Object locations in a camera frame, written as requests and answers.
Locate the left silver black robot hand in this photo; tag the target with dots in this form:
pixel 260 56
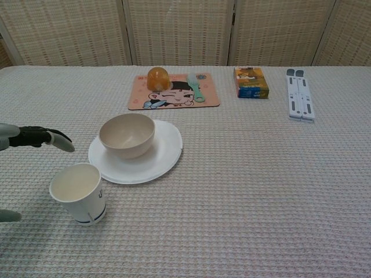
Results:
pixel 29 136

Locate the white paper cup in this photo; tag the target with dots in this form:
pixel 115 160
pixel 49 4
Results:
pixel 84 202

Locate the beige bowl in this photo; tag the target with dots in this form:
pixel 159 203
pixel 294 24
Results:
pixel 127 136

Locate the white paper plate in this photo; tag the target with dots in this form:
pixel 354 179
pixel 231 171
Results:
pixel 162 165

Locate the orange translucent cup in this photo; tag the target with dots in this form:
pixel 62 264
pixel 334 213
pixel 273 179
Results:
pixel 158 78

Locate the pink cartoon mouse pad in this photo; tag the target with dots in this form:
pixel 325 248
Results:
pixel 179 100

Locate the mint green spoon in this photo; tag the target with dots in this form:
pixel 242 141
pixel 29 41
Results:
pixel 194 85

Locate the woven folding screen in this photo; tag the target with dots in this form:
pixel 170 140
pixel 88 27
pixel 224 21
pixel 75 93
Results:
pixel 179 32

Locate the pale woven tablecloth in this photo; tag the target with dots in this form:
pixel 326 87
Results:
pixel 246 188

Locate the colourful printed box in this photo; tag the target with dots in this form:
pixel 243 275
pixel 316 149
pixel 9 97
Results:
pixel 251 82

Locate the white folding laptop stand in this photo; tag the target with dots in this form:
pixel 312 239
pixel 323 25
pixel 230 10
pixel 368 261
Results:
pixel 301 95

